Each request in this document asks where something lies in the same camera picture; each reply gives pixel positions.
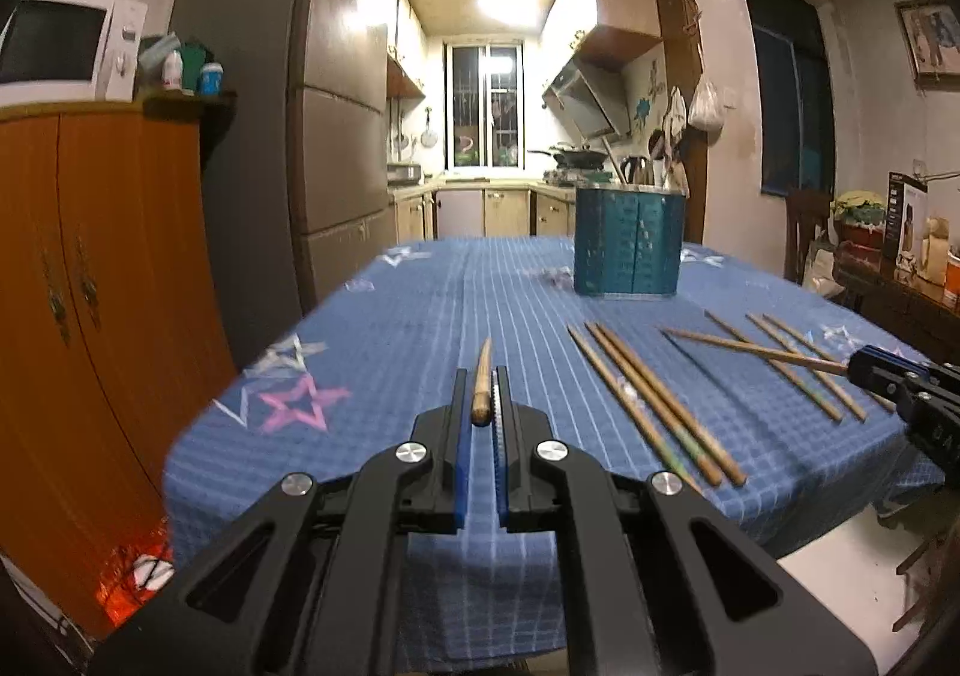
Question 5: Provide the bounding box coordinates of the kitchen window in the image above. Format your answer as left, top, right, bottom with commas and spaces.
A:
445, 43, 523, 169

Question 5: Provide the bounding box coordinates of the glowing electric heater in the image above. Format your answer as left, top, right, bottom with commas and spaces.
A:
96, 524, 175, 626

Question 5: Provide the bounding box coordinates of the framed wall picture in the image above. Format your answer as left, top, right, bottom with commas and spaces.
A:
894, 0, 960, 86

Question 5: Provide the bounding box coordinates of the white microwave oven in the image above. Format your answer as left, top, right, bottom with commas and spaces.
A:
0, 0, 149, 108

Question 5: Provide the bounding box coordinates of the dark room window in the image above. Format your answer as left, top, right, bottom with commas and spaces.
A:
748, 0, 838, 198

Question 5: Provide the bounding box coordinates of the grey refrigerator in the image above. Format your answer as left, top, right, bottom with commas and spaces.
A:
166, 0, 396, 363

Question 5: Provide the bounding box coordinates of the dark wooden side table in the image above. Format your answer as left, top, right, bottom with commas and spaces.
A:
831, 254, 960, 366

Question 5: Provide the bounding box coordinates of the wooden chopstick with green end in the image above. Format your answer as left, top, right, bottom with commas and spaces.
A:
567, 327, 704, 495

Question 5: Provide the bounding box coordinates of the blue checked tablecloth with stars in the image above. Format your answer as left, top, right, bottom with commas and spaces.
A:
163, 235, 947, 673

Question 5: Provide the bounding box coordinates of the wooden stool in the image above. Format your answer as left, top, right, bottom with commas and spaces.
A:
891, 517, 955, 633

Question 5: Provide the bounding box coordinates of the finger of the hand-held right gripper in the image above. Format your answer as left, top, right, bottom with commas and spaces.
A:
861, 344, 932, 378
850, 353, 914, 411

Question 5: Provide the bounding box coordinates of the white plastic bag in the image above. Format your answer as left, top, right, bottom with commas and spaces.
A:
687, 74, 727, 131

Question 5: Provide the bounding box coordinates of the dark wooden chair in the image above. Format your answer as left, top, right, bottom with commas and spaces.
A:
783, 187, 835, 285

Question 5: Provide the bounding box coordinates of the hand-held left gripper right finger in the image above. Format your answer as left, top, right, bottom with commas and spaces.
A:
493, 368, 878, 676

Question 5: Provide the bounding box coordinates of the teal perforated utensil holder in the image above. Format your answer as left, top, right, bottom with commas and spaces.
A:
573, 185, 686, 299

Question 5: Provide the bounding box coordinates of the black and white carton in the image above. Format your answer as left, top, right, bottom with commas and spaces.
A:
880, 172, 929, 266

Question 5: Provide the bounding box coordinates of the orange wooden cabinet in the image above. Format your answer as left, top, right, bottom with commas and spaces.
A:
0, 94, 239, 641

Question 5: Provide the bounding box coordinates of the black wok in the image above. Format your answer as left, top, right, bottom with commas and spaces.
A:
527, 145, 610, 170

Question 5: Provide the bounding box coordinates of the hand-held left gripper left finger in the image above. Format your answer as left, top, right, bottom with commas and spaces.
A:
88, 370, 473, 676

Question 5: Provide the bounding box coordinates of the green plastic cup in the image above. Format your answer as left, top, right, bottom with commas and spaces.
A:
180, 43, 216, 93

